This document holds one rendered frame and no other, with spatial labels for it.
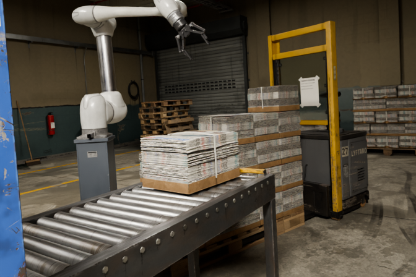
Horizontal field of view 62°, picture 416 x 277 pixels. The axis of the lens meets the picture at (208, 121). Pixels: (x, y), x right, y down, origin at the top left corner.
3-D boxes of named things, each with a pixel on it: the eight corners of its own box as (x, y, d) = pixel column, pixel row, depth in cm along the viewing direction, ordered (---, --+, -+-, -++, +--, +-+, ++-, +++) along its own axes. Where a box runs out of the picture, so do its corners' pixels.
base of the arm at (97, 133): (73, 140, 206) (72, 130, 206) (85, 136, 228) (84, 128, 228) (104, 138, 207) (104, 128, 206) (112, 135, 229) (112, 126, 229)
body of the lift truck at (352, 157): (285, 203, 388) (282, 132, 384) (314, 193, 422) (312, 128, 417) (343, 217, 333) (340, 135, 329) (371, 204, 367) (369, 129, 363)
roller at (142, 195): (126, 200, 160) (125, 189, 160) (212, 213, 134) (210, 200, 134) (118, 203, 156) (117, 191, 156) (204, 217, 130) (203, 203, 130)
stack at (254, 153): (144, 262, 262) (137, 153, 258) (253, 222, 334) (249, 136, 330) (172, 281, 232) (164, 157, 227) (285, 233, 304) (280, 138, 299)
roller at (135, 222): (78, 217, 139) (77, 204, 139) (168, 236, 113) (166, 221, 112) (66, 221, 135) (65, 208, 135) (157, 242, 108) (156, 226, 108)
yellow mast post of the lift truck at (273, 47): (275, 198, 381) (267, 36, 371) (280, 196, 386) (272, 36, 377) (281, 199, 373) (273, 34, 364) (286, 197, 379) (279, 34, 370)
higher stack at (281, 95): (252, 222, 334) (246, 88, 327) (273, 215, 352) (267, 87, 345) (285, 233, 303) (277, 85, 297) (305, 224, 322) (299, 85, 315)
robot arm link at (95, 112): (75, 130, 214) (72, 94, 213) (93, 127, 231) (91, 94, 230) (97, 128, 209) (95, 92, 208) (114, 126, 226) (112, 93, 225)
